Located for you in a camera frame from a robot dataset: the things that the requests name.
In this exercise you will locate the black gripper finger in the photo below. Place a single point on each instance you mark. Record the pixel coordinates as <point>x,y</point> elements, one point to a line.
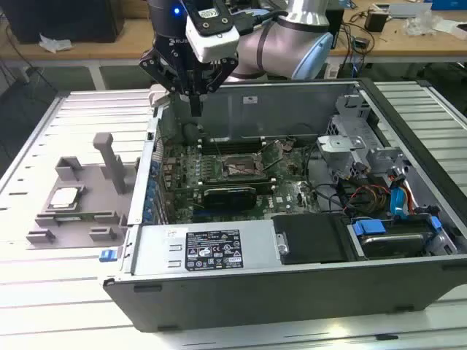
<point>157,69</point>
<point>219,74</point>

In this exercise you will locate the hard disk in blue carrier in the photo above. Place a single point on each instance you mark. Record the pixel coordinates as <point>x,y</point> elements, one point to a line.
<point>394,244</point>

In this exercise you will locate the crumpled white paper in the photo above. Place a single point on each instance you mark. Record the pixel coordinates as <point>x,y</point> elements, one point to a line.
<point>54,43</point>

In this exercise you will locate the white paper sheet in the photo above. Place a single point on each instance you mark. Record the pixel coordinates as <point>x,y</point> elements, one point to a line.
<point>450,27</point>

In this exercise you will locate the black graphics card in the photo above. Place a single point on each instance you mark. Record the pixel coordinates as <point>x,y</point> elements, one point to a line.
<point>230,198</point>

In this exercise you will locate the blue case latch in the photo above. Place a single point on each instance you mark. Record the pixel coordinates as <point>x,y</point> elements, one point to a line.
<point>107,255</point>

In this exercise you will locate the black computer tower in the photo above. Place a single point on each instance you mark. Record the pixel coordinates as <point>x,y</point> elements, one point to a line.
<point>65,18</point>

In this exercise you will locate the black optical drive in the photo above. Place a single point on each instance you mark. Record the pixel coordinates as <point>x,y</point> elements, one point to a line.
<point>313,240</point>

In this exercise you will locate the clear plastic bags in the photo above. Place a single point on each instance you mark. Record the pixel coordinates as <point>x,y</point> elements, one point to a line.
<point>419,23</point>

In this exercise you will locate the grey parts rack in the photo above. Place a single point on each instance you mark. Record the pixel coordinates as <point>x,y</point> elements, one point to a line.
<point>91,182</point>

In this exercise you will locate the perforated metal drive cage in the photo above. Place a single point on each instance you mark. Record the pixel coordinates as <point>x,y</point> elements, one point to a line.
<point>346,105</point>

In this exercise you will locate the small black device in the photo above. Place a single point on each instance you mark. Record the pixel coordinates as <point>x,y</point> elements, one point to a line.
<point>361,43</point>

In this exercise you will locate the CPU socket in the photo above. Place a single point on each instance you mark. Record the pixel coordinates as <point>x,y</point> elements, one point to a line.
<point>237,167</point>

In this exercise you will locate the wooden desk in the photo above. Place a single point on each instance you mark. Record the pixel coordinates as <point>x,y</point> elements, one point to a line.
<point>91,47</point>

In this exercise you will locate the green RAM stick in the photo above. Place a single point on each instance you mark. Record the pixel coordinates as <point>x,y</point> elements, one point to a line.
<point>78,218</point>

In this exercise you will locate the small label sticker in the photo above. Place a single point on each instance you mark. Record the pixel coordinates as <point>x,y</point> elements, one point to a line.
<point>250,99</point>

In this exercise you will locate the small dark box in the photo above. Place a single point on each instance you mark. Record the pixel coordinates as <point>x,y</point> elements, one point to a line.
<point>376,20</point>

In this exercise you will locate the open grey PC case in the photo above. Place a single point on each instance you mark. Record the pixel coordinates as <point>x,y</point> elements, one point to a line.
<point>255,302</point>

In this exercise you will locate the round coin battery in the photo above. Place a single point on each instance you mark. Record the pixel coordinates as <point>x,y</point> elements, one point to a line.
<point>287,146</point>

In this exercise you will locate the silver CPU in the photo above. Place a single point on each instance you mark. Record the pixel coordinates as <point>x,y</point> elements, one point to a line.
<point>63,198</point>

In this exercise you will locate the green motherboard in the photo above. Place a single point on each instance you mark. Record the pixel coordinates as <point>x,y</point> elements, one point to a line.
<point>288,189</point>

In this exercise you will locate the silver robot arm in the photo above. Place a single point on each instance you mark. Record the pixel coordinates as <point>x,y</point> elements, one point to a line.
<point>284,40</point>

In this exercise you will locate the silver sheet metal bracket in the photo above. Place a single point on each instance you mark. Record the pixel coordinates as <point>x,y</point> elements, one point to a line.
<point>339,146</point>

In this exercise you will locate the silver power supply with label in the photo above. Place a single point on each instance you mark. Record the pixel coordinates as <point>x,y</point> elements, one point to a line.
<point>153,251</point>

